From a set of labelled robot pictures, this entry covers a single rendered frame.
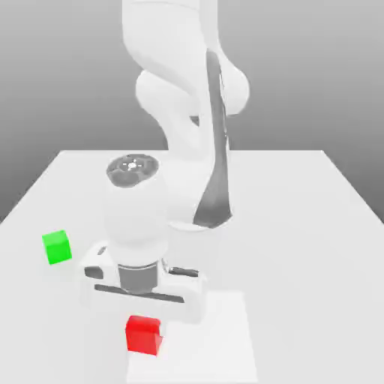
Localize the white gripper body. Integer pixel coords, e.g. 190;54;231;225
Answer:
78;273;209;326

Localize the small red cube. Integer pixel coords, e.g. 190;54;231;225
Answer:
124;314;165;357

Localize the small green cube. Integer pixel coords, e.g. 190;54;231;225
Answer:
41;229;74;266

